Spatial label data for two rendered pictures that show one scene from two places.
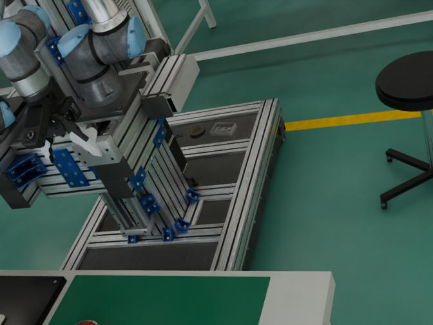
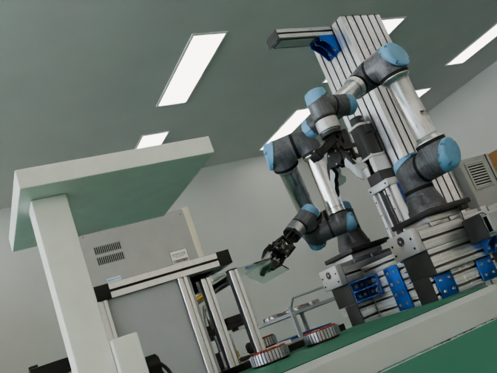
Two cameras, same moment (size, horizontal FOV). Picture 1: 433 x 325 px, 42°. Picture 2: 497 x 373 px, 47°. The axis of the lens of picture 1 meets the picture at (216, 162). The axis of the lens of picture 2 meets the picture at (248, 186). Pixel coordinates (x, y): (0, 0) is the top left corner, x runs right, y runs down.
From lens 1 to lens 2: 1.17 m
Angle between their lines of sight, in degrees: 56
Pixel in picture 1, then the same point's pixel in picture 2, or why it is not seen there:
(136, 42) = (445, 152)
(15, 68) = (316, 112)
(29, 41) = (331, 100)
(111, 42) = (425, 153)
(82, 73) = (407, 186)
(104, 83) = (424, 195)
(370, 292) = not seen: outside the picture
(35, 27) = (340, 98)
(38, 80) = (330, 121)
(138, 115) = (455, 232)
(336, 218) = not seen: outside the picture
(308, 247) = not seen: outside the picture
